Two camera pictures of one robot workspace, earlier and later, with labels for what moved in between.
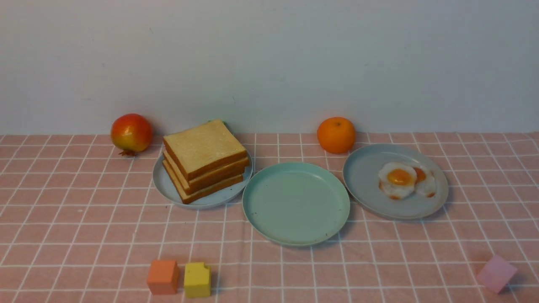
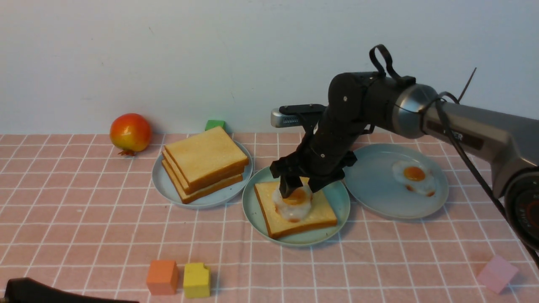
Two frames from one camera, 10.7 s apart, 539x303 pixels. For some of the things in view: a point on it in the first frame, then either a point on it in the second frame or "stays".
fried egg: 426,184 stays
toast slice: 204,148 to 320,215
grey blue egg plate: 361,174 stays
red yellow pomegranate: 132,133 stays
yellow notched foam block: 197,280 stays
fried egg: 396,180 to 295,207
